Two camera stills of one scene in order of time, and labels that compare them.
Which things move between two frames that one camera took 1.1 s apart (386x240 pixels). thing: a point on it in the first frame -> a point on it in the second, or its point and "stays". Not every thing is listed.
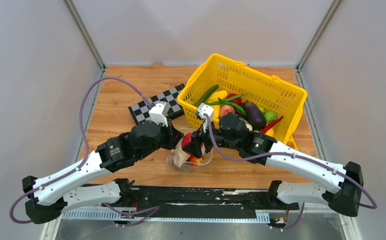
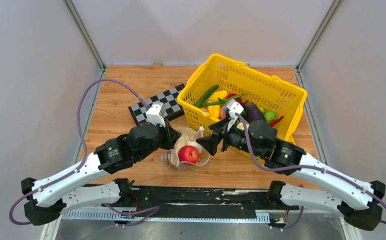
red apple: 186,139 -> 188,153
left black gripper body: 166,140 stays
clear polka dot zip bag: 179,160 stays
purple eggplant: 254,116 stays
